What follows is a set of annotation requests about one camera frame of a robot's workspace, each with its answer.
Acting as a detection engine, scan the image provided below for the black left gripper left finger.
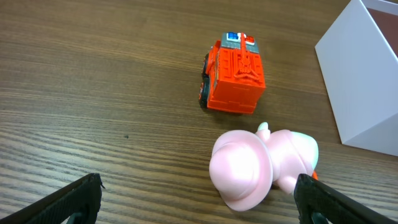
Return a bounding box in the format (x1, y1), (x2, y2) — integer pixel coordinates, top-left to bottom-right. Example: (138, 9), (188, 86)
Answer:
(1, 173), (103, 224)

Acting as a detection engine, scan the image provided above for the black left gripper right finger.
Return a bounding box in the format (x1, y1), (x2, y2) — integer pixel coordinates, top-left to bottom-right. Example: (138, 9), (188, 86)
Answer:
(294, 174), (397, 224)

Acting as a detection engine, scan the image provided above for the pink rubber duck toy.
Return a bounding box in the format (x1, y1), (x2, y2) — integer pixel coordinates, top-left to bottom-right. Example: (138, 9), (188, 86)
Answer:
(209, 122), (319, 212)

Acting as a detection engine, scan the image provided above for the red toy fire truck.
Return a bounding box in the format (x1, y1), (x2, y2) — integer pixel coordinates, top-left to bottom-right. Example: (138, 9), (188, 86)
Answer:
(198, 32), (266, 114)

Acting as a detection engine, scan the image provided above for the white square container box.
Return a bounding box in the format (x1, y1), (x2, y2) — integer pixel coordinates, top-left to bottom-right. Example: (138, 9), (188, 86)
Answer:
(315, 0), (397, 156)

